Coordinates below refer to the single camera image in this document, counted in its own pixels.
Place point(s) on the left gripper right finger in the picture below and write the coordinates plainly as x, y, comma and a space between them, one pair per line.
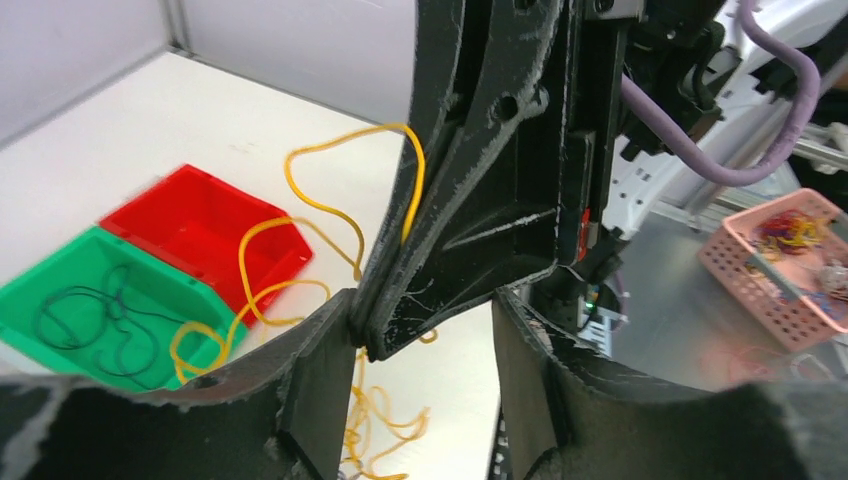
572, 413

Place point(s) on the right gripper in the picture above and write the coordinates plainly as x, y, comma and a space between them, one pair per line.
517, 105

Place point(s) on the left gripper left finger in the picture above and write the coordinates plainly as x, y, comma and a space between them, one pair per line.
278, 412

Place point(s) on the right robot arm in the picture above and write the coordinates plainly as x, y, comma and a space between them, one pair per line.
677, 60

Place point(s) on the green plastic tray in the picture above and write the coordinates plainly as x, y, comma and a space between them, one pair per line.
103, 308

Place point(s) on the red plastic tray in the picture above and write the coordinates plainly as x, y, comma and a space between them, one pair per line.
195, 221

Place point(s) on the pink perforated basket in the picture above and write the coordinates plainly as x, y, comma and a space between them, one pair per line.
785, 262

